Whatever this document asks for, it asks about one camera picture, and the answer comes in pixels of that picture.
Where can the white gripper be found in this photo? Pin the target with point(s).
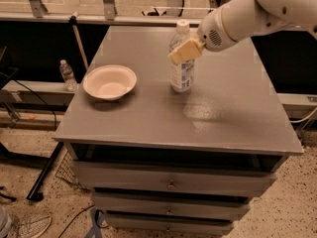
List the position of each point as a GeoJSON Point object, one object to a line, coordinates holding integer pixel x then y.
{"type": "Point", "coordinates": [211, 30]}

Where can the blue label plastic water bottle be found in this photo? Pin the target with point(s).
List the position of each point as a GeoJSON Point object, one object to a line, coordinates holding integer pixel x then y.
{"type": "Point", "coordinates": [181, 75]}

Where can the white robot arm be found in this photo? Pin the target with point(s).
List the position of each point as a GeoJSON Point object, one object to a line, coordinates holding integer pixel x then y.
{"type": "Point", "coordinates": [239, 19]}

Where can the small clear water bottle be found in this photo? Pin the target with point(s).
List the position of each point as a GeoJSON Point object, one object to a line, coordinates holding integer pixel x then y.
{"type": "Point", "coordinates": [67, 75]}

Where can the white paper bowl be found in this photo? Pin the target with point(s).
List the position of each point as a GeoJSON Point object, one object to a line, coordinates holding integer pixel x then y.
{"type": "Point", "coordinates": [109, 82]}

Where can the grey drawer cabinet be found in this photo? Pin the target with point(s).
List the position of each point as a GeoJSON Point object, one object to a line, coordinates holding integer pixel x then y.
{"type": "Point", "coordinates": [230, 120]}

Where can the wooden broom stick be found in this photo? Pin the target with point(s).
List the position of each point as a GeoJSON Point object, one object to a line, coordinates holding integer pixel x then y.
{"type": "Point", "coordinates": [73, 23]}

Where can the top grey drawer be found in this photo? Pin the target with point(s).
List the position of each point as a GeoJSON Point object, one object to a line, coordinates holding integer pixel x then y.
{"type": "Point", "coordinates": [168, 179]}

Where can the grey drawer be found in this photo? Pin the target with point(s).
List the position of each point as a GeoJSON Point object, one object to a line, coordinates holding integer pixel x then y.
{"type": "Point", "coordinates": [168, 179]}
{"type": "Point", "coordinates": [165, 206]}
{"type": "Point", "coordinates": [169, 224]}

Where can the low grey ledge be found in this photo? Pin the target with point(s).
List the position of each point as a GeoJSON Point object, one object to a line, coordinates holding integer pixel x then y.
{"type": "Point", "coordinates": [36, 92]}

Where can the middle grey drawer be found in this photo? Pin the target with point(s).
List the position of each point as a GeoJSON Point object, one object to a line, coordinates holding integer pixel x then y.
{"type": "Point", "coordinates": [165, 206]}

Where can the bottom grey drawer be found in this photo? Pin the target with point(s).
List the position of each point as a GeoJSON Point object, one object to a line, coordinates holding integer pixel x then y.
{"type": "Point", "coordinates": [169, 224]}

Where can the black metal stand leg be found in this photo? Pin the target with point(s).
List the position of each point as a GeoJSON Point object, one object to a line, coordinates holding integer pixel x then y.
{"type": "Point", "coordinates": [35, 194]}

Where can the metal railing frame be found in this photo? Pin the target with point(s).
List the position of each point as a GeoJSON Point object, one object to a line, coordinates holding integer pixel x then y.
{"type": "Point", "coordinates": [109, 12]}

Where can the wire mesh basket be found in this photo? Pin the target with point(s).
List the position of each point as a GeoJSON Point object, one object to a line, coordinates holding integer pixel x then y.
{"type": "Point", "coordinates": [65, 173]}

